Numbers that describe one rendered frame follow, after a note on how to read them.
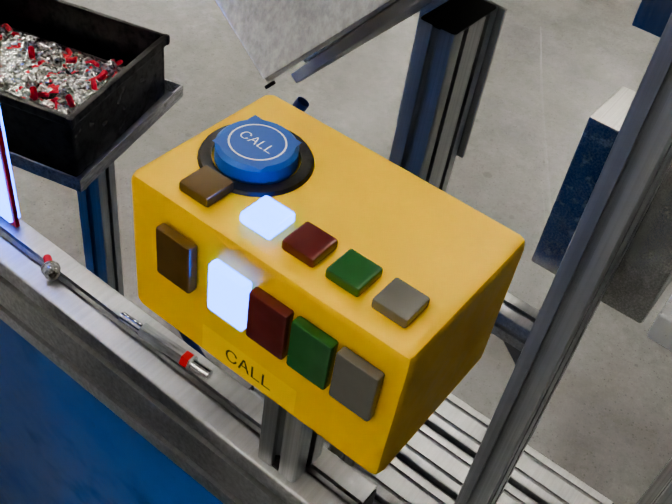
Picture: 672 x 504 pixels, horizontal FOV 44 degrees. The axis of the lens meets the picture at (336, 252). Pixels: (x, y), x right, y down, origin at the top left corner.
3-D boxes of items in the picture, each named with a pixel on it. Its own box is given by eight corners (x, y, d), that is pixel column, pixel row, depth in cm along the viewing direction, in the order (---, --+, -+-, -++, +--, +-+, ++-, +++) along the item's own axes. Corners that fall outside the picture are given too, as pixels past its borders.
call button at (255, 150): (313, 168, 41) (317, 140, 40) (259, 206, 39) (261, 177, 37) (252, 132, 43) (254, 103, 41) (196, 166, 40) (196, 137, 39)
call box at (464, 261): (477, 373, 46) (533, 233, 39) (370, 498, 40) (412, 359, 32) (257, 230, 52) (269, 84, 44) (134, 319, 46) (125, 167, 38)
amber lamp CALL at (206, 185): (234, 191, 38) (235, 181, 38) (206, 209, 37) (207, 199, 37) (206, 173, 39) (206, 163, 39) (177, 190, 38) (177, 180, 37)
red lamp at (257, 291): (289, 354, 38) (295, 310, 36) (281, 362, 37) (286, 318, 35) (253, 328, 39) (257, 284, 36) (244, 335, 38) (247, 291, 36)
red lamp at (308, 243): (338, 249, 36) (339, 239, 36) (312, 270, 35) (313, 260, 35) (306, 228, 37) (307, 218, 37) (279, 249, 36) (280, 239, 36)
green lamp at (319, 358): (331, 384, 37) (340, 341, 35) (323, 392, 36) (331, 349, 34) (293, 357, 38) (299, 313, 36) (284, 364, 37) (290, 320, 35)
